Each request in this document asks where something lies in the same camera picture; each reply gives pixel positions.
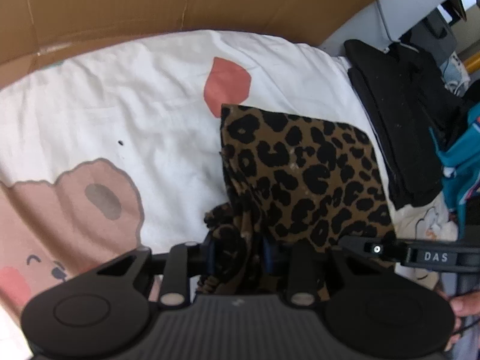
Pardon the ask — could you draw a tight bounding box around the leopard print garment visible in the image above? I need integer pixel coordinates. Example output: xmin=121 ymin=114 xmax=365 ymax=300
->
xmin=198 ymin=104 xmax=395 ymax=294

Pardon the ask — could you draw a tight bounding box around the folded black clothes stack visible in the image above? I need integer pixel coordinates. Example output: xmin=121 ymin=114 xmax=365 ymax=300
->
xmin=344 ymin=39 xmax=468 ymax=209

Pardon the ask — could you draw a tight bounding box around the person right hand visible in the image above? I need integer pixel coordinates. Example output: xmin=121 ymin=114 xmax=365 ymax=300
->
xmin=434 ymin=283 xmax=479 ymax=359

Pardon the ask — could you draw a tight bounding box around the teal blue bag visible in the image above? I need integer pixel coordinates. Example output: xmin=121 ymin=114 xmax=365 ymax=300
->
xmin=430 ymin=104 xmax=479 ymax=222

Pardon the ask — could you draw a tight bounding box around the white cartoon bear bedsheet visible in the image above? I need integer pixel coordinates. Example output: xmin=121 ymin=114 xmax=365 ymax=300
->
xmin=0 ymin=28 xmax=451 ymax=360

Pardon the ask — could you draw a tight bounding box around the brown cardboard sheet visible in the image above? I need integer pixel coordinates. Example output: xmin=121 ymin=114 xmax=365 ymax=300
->
xmin=1 ymin=0 xmax=374 ymax=86

